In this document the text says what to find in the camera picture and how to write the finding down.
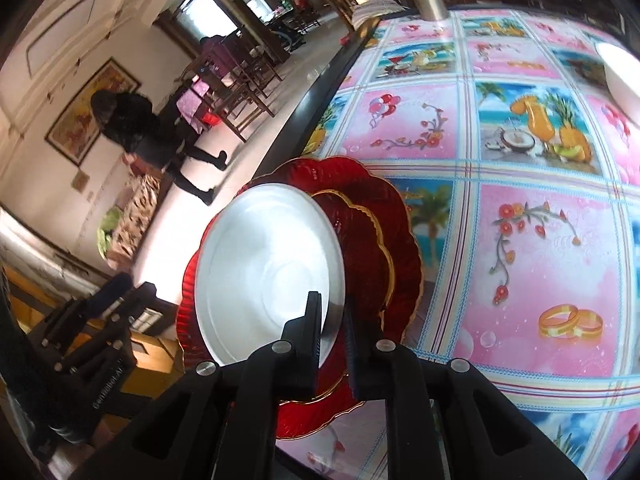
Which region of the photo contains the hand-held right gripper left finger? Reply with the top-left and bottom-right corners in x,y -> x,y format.
67,291 -> 323,480

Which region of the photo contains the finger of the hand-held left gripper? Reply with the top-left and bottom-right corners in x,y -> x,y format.
30,272 -> 135,348
55,282 -> 158,376

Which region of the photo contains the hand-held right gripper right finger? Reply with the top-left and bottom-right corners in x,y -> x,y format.
345,296 -> 587,480

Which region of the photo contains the white round plate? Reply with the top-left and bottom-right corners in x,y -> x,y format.
194,183 -> 347,368

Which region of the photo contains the small red scalloped plate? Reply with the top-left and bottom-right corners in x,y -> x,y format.
240,180 -> 398,408

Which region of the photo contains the large red scalloped plate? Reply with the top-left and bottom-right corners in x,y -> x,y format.
175,156 -> 425,441

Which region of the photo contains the beige plastic plate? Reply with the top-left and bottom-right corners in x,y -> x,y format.
595,42 -> 640,128

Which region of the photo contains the brown cardboard box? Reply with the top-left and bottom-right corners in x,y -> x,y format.
120,332 -> 186,396

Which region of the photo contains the floral patterned cloth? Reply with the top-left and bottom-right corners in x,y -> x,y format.
107,172 -> 163,266

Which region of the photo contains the colourful printed tablecloth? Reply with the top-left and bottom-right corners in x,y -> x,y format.
272,7 -> 640,480

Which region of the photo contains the pink cloth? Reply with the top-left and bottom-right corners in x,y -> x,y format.
176,80 -> 211,133

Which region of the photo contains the wooden chair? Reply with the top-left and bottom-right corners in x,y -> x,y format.
190,25 -> 283,143

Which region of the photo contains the bright window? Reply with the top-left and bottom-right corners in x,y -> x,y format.
172,0 -> 240,47

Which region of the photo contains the striped cushion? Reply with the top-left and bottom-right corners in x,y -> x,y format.
351,0 -> 407,30

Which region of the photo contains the framed wall poster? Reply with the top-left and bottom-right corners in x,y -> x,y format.
45,57 -> 143,167

